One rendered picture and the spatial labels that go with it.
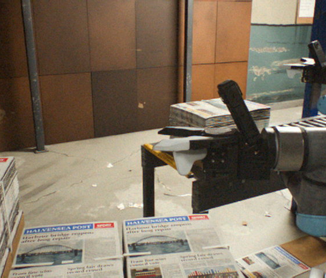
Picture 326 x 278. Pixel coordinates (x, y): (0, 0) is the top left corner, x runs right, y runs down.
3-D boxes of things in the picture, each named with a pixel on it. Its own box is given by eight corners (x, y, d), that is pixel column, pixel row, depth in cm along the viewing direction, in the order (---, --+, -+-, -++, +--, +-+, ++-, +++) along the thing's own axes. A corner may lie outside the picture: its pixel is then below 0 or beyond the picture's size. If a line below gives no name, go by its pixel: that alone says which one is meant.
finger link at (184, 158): (163, 182, 56) (211, 173, 61) (163, 143, 55) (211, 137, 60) (152, 177, 59) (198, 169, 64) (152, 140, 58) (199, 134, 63)
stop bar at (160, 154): (187, 179, 153) (187, 175, 153) (142, 147, 190) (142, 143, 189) (194, 178, 155) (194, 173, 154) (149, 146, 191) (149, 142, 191)
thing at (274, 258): (262, 290, 206) (262, 288, 206) (230, 262, 230) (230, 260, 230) (311, 270, 222) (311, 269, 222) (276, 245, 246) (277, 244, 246)
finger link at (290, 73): (278, 79, 163) (301, 79, 160) (278, 65, 160) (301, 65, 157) (279, 77, 165) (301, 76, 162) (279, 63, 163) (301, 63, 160)
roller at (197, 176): (206, 189, 156) (207, 178, 154) (155, 154, 195) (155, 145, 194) (216, 187, 158) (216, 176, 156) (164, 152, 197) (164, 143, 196)
